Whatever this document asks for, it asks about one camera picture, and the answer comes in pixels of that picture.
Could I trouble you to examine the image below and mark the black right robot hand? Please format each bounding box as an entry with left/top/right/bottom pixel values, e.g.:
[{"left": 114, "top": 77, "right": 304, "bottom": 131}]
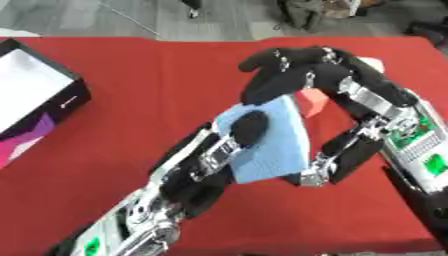
[{"left": 236, "top": 46, "right": 420, "bottom": 188}]

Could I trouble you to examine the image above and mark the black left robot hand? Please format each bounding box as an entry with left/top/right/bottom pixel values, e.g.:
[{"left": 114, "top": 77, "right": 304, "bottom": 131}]
[{"left": 148, "top": 110, "right": 273, "bottom": 220}]

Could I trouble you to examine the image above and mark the blue rectangular sponge block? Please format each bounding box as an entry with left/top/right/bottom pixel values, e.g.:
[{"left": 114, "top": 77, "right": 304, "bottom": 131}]
[{"left": 213, "top": 94, "right": 312, "bottom": 185}]

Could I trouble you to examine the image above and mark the black box with white inside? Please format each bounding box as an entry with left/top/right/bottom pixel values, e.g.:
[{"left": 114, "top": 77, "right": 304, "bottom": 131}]
[{"left": 0, "top": 37, "right": 93, "bottom": 169}]

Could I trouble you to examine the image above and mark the red block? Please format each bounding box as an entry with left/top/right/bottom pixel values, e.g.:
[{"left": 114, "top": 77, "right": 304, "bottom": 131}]
[{"left": 292, "top": 87, "right": 331, "bottom": 120}]

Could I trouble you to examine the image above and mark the white block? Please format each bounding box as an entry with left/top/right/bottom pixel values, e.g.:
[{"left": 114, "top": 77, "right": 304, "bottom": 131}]
[{"left": 355, "top": 56, "right": 387, "bottom": 74}]

